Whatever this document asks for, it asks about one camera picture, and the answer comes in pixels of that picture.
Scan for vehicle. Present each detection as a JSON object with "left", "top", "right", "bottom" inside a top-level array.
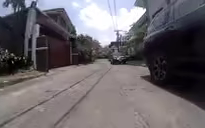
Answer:
[{"left": 109, "top": 52, "right": 128, "bottom": 66}]

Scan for trees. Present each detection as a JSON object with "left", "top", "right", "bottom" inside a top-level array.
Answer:
[
  {"left": 73, "top": 33, "right": 104, "bottom": 64},
  {"left": 124, "top": 21, "right": 148, "bottom": 61}
]

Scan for utility pole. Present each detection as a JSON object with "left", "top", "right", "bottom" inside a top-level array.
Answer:
[{"left": 113, "top": 29, "right": 124, "bottom": 52}]

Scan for grey concrete road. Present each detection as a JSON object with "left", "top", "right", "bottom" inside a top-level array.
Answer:
[{"left": 0, "top": 58, "right": 205, "bottom": 128}]

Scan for building with red gate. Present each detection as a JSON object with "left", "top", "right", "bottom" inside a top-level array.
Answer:
[{"left": 0, "top": 5, "right": 80, "bottom": 72}]

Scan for pale building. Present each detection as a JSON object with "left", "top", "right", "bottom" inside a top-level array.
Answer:
[{"left": 133, "top": 0, "right": 178, "bottom": 24}]

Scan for large dark car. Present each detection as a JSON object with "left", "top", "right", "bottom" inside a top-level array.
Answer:
[{"left": 142, "top": 0, "right": 205, "bottom": 88}]

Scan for concrete pavement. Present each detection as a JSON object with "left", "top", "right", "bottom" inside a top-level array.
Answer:
[{"left": 0, "top": 63, "right": 81, "bottom": 92}]

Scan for white flowering bush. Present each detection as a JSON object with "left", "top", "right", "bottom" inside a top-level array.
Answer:
[{"left": 0, "top": 46, "right": 32, "bottom": 76}]

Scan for palm tree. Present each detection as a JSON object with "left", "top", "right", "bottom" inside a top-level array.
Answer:
[{"left": 2, "top": 0, "right": 27, "bottom": 14}]

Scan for overhead wires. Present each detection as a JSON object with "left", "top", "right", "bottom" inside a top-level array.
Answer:
[{"left": 106, "top": 0, "right": 120, "bottom": 32}]

